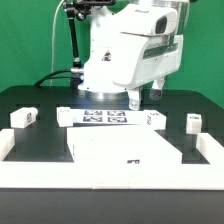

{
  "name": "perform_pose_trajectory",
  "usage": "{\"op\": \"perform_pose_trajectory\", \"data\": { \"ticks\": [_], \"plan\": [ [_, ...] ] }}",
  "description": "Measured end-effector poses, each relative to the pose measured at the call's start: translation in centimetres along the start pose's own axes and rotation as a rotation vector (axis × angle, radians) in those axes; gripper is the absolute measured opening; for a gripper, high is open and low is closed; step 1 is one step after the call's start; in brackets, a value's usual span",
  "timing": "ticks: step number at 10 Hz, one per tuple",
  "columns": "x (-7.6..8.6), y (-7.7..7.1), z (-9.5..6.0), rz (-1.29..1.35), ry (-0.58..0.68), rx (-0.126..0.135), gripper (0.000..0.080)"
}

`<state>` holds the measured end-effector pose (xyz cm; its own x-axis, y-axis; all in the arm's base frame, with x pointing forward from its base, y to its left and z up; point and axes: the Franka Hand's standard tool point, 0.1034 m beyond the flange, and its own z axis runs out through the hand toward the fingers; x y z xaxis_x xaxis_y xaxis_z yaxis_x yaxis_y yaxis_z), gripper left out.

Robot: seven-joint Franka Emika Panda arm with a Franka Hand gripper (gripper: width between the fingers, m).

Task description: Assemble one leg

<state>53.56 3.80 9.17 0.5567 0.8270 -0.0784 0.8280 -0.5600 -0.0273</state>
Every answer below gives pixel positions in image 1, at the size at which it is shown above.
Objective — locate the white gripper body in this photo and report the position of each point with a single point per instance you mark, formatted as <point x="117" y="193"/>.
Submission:
<point x="148" y="45"/>

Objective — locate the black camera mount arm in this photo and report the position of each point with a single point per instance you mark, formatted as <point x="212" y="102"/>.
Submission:
<point x="80" y="9"/>

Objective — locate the sheet of fiducial tags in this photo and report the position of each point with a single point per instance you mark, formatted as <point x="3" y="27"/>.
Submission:
<point x="89" y="116"/>

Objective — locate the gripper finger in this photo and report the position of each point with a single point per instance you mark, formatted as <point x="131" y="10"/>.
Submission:
<point x="156" y="89"/>
<point x="135" y="98"/>

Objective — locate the white u-shaped fence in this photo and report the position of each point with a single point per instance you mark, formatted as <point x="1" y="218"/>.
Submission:
<point x="130" y="176"/>

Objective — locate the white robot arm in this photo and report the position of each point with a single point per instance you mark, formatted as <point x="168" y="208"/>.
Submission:
<point x="99" y="69"/>

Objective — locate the white square tabletop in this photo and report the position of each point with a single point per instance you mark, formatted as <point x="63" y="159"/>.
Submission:
<point x="120" y="145"/>

